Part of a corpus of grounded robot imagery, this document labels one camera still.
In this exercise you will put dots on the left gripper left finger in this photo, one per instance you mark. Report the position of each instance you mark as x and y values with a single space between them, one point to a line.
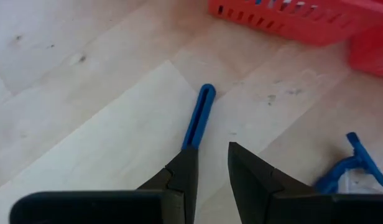
186 174

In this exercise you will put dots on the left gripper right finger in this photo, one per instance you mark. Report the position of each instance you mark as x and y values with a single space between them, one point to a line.
250 180

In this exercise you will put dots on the blue clips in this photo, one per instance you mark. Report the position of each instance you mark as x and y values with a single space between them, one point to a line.
199 115
359 158

